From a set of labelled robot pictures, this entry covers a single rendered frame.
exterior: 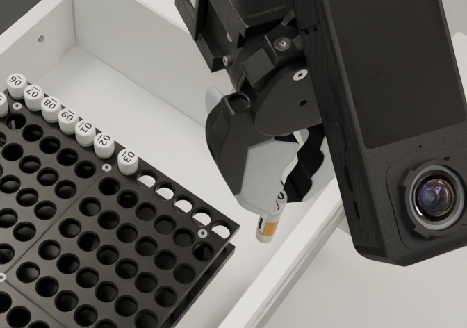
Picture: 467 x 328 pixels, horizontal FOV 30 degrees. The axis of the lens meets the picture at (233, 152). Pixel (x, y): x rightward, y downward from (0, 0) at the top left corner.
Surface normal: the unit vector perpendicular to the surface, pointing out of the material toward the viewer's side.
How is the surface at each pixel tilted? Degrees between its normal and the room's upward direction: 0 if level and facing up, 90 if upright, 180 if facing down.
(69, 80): 0
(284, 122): 91
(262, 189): 91
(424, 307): 0
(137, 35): 90
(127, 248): 0
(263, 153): 91
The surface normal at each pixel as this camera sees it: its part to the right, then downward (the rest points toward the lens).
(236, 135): 0.41, 0.80
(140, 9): -0.58, 0.66
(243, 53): -0.84, 0.15
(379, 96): 0.30, -0.03
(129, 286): 0.09, -0.53
